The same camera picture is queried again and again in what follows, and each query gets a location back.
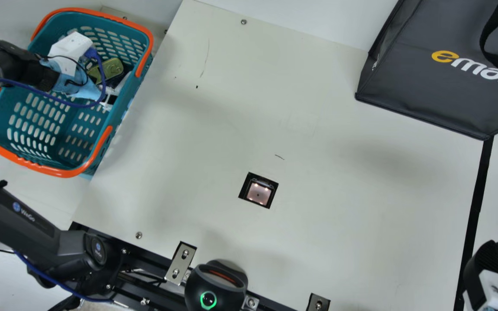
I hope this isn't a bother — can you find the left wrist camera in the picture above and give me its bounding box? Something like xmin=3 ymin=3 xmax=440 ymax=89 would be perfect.
xmin=48 ymin=31 xmax=94 ymax=76

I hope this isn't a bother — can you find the black device with green light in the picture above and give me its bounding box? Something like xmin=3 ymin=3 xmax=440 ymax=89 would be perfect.
xmin=184 ymin=259 xmax=249 ymax=311

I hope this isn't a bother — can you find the dark grey bag with straps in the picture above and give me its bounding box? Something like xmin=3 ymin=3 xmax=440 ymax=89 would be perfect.
xmin=355 ymin=0 xmax=498 ymax=141

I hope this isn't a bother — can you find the teal shopping basket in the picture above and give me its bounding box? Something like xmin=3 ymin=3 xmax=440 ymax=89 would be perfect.
xmin=0 ymin=7 xmax=154 ymax=178

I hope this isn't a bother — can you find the blue cable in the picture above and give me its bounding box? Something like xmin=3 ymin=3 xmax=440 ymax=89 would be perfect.
xmin=14 ymin=251 xmax=113 ymax=303
xmin=0 ymin=48 xmax=107 ymax=140

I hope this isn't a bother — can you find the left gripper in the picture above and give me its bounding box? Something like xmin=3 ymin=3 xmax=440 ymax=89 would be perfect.
xmin=39 ymin=57 xmax=105 ymax=102

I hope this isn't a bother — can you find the black strip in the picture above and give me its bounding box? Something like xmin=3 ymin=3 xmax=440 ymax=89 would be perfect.
xmin=453 ymin=136 xmax=495 ymax=311

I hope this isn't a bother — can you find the small square scanner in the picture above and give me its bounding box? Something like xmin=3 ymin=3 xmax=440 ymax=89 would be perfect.
xmin=238 ymin=172 xmax=279 ymax=209

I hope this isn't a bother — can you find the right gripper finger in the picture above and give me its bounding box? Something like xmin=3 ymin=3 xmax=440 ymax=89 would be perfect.
xmin=463 ymin=240 xmax=498 ymax=311

